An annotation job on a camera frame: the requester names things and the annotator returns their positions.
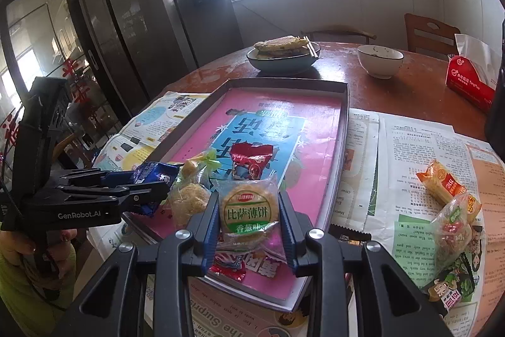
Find person's left hand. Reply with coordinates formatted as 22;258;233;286
0;230;77;262

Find red tissue pack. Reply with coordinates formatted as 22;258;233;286
446;34;502;112

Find brown chocolate bar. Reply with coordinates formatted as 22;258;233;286
329;224;371;247

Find white ceramic bowl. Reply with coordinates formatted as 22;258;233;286
357;45;404;80

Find red cartoon snack packet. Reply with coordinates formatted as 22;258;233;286
230;143;275;180

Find orange snack packet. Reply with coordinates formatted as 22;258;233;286
416;159;468;205

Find wooden chopstick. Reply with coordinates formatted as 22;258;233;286
304;35;320;57
300;36;317;58

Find glass door with red decals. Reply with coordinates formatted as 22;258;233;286
0;0;103;172

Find dark tall cabinet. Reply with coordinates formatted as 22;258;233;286
79;0;198;117

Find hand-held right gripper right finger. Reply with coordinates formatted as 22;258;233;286
278;190;454;337

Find colourful picture newspaper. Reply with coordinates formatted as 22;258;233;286
92;91;211;172

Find black cartoon snack packet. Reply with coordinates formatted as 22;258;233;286
420;254;480;318

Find round cracker packet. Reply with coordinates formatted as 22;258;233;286
213;175;282;247

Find blue snack packet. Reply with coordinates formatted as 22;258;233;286
132;161;180;217

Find newspaper with cartoon columns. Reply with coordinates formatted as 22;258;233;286
337;108;380;231

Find wooden chair with curved rail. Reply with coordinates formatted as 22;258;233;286
300;25;377;43

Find newspaper with orange panel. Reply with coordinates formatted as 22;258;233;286
466;145;505;211

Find person's left forearm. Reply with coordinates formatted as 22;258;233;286
0;242;80;337

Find teal bowl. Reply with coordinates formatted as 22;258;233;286
247;45;321;75

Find green snack packet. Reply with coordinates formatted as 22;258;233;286
179;147;222;184

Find black white text newspaper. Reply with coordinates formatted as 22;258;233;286
365;112;505;322

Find clear shredded pastry packet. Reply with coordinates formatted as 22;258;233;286
168;179;211;229

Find shallow brown cardboard box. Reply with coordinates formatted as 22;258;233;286
122;77;350;314

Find wooden chair with solid back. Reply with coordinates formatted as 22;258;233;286
404;13;461;60

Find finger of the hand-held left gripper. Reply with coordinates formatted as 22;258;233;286
59;169;137;188
59;181;171;212

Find red white snack packet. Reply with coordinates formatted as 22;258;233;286
208;248;285;282

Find clear red candy packet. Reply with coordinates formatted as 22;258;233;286
430;193;483;262

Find stack of flatbreads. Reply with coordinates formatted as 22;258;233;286
253;36;312;59

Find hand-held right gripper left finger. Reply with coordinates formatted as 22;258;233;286
55;190;221;337

